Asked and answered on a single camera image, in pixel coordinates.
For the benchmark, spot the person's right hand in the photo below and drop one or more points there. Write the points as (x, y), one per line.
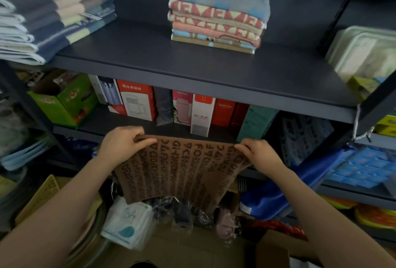
(263, 158)

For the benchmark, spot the person's left hand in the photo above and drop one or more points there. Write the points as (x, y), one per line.
(120, 148)

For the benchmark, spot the person's left thumb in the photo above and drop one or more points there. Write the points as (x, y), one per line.
(146, 144)

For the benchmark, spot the person's right thumb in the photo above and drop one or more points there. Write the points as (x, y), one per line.
(243, 148)

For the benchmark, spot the brown letter print towel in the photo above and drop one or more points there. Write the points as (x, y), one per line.
(182, 172)

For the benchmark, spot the person's right forearm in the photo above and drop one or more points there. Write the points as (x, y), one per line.
(328, 227)

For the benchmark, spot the person's left forearm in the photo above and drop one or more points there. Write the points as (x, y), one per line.
(52, 218)

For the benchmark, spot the teal box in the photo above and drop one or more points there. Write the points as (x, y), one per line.
(255, 124)

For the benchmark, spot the dark red box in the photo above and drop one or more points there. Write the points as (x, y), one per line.
(239, 115)

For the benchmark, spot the dark grey packet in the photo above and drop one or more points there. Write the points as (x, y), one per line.
(164, 107)

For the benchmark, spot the red and white cup box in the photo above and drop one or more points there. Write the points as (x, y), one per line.
(137, 100)

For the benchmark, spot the pink cup box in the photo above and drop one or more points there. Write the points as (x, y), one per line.
(182, 108)

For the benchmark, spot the white box with red top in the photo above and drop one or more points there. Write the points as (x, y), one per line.
(201, 116)

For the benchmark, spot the blue plastic dustpan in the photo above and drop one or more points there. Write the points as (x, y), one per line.
(278, 195)

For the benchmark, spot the blue and white patterned packet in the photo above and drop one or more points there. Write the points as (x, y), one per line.
(304, 137)

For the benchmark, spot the clear plastic bag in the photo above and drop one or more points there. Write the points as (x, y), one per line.
(181, 210)

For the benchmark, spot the pink slipper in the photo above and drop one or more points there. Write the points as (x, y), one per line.
(225, 223)

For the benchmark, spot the white plastic packet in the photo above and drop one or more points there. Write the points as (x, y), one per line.
(128, 223)

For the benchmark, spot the red plastic item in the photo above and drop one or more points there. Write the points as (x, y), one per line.
(278, 227)

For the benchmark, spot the green cardboard box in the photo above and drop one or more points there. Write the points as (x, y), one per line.
(66, 103)

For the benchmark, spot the dark metal shelf rack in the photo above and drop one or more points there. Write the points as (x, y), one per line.
(198, 66)

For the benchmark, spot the brown cardboard box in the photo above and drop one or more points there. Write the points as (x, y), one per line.
(278, 250)

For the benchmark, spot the metal basin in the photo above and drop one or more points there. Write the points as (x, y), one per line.
(91, 240)

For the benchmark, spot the yellow woven basket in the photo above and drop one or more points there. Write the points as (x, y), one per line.
(38, 198)

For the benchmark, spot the blue ice cube tray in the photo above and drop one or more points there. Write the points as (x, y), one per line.
(362, 168)

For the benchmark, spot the light blue plastic hangers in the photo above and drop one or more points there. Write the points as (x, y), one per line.
(23, 155)

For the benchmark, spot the stack of folded patterned towels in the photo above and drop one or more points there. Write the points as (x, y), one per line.
(216, 17)

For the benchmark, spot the yellow green box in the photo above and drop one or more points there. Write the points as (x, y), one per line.
(363, 86)

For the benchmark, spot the yellow packet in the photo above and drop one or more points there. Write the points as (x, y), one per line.
(386, 125)

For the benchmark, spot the orange yellow plastic plate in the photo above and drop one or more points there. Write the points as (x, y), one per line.
(376, 216)

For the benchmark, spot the stack of striped blue towels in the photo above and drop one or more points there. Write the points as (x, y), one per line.
(52, 11)

